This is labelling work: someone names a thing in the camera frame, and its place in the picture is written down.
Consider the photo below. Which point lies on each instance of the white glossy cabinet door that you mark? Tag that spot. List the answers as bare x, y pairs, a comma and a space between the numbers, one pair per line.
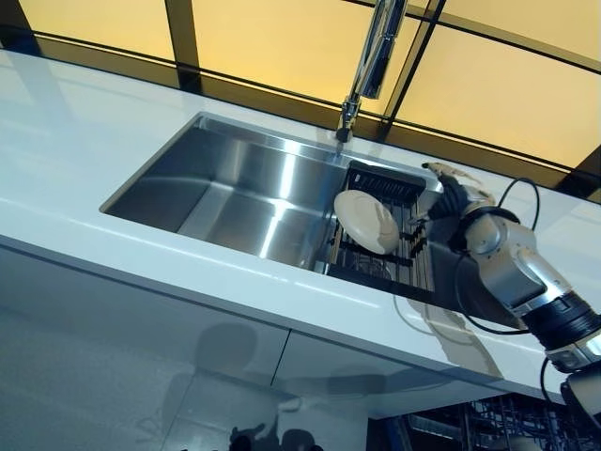
117, 338
357, 399

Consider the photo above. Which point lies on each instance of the black sink dish rack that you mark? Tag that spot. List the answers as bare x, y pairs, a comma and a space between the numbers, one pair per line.
394, 185

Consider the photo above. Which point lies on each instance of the chrome kitchen faucet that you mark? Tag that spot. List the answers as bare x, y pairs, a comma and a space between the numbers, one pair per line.
375, 61

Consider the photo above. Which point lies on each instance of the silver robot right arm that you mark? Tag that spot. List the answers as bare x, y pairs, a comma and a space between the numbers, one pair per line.
512, 272

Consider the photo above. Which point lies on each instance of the stainless steel sink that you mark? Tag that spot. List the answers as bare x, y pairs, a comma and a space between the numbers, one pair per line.
225, 197

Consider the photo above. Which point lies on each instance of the cream round plate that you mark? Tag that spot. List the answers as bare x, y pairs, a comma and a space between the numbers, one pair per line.
366, 221

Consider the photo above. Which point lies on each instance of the black silver robot right hand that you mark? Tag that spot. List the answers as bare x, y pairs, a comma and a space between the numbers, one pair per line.
451, 202

